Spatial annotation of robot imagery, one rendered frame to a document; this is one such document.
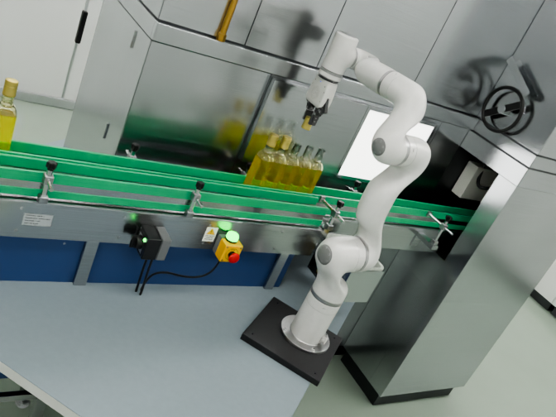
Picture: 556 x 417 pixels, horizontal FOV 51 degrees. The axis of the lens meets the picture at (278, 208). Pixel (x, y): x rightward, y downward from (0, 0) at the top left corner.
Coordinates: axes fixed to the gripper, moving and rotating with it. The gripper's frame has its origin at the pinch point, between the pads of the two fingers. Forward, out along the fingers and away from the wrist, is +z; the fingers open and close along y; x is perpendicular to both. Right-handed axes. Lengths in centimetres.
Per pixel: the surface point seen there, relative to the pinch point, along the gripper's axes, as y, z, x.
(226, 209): 13.4, 34.4, -27.6
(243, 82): -14.9, -2.1, -22.5
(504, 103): -5, -26, 102
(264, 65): -12.7, -10.3, -18.5
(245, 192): 6.3, 30.6, -18.1
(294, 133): -11.9, 11.8, 5.2
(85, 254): 15, 55, -71
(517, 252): 23, 36, 135
